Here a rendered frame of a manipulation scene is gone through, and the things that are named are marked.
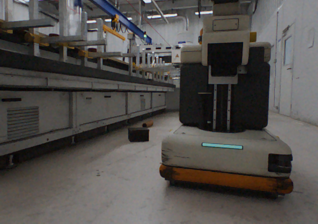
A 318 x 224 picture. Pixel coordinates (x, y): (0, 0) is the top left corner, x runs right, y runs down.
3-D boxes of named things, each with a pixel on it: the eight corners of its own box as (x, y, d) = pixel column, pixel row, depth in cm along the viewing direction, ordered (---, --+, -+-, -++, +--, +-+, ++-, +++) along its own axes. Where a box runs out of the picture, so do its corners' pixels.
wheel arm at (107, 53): (122, 56, 173) (122, 51, 172) (120, 56, 169) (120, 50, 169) (75, 58, 184) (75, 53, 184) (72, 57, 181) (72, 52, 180)
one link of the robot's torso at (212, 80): (208, 84, 133) (209, 43, 132) (259, 84, 125) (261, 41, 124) (206, 82, 107) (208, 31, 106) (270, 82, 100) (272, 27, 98)
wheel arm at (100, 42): (107, 46, 148) (107, 39, 148) (105, 45, 145) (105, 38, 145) (54, 48, 160) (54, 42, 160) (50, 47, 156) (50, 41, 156)
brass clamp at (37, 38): (49, 46, 135) (49, 37, 135) (32, 41, 122) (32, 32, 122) (41, 46, 137) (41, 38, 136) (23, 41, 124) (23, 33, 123)
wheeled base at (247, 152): (179, 149, 177) (179, 119, 176) (264, 157, 160) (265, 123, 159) (157, 182, 113) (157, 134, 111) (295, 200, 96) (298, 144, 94)
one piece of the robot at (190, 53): (183, 135, 168) (186, 26, 164) (260, 140, 154) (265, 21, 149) (175, 145, 136) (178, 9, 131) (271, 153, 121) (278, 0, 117)
